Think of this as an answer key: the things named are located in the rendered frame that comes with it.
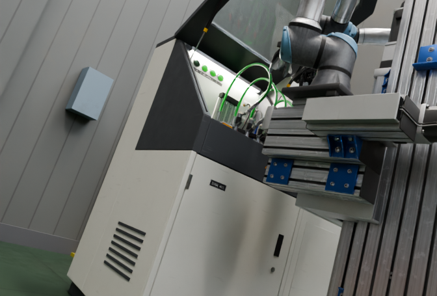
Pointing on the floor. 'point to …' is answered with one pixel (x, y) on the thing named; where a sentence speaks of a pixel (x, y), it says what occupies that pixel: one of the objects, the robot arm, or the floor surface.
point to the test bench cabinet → (145, 225)
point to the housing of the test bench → (118, 168)
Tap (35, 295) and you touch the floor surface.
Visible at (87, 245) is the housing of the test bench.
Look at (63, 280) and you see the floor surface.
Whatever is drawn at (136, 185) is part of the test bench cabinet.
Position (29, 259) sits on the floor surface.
